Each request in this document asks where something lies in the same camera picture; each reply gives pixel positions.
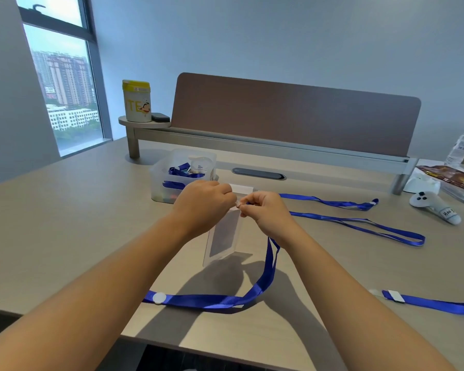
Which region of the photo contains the person's left hand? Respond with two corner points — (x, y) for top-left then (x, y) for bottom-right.
(173, 179), (237, 240)

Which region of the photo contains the person's right hand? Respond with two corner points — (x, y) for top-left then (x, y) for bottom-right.
(239, 191), (304, 250)

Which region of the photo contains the blue lanyard with black clip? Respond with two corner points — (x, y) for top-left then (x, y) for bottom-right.
(279, 193), (380, 212)

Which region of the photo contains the person's right forearm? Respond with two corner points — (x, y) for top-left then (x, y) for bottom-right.
(282, 229), (457, 371)

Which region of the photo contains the person's left forearm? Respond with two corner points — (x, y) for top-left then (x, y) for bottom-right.
(0, 212), (194, 371)

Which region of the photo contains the clear plastic ball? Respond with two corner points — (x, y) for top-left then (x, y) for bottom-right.
(187, 155), (213, 174)

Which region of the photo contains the translucent plastic storage bin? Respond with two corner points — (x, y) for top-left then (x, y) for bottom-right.
(150, 148), (218, 205)

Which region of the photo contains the grey metal desk shelf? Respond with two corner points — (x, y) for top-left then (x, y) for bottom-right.
(118, 114), (420, 196)

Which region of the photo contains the brown desk divider panel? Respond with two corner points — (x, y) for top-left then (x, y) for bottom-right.
(170, 72), (422, 159)

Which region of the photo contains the white canister with yellow lid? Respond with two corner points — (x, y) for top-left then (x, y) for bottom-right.
(122, 79), (153, 123)

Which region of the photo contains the white handheld controller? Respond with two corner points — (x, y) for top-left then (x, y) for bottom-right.
(409, 191), (462, 226)

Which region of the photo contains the white paper box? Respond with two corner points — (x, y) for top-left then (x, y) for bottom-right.
(403, 175), (442, 195)

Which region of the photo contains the white paper sheet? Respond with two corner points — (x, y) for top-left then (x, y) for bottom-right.
(413, 158), (449, 168)

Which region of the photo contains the dark red snack bag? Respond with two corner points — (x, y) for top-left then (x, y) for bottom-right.
(416, 164), (464, 191)

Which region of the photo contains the clear plastic water bottle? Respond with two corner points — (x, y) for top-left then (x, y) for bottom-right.
(443, 125), (464, 168)

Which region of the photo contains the black oval cable grommet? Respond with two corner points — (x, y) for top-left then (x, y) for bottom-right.
(231, 167), (287, 181)

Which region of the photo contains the window with grey frame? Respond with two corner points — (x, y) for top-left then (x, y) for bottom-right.
(14, 0), (113, 158)

